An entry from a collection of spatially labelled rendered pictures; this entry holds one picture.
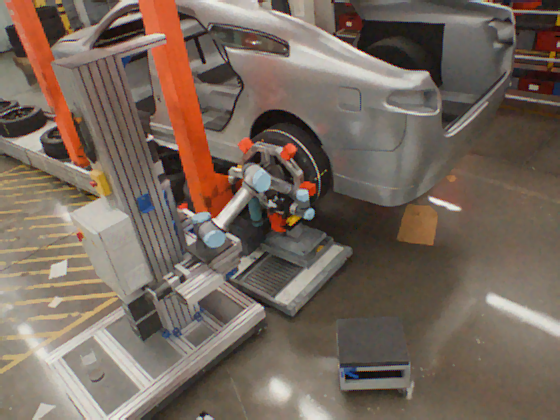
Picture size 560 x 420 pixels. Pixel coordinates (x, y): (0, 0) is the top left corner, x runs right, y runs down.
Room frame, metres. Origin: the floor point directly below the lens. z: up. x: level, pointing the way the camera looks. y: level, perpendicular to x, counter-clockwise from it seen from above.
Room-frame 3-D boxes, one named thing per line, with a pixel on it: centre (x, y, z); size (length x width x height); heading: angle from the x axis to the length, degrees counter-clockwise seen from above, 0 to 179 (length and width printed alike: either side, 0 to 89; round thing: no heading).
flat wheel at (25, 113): (6.60, 3.53, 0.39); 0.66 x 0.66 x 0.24
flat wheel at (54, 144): (5.58, 2.50, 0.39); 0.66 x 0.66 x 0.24
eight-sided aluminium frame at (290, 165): (2.97, 0.02, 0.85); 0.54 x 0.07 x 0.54; 46
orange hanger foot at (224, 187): (3.38, 0.33, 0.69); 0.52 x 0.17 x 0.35; 136
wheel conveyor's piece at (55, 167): (5.51, 2.43, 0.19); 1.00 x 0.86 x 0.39; 46
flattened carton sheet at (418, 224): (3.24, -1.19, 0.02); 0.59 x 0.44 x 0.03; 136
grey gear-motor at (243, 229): (3.20, 0.22, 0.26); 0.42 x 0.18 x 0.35; 136
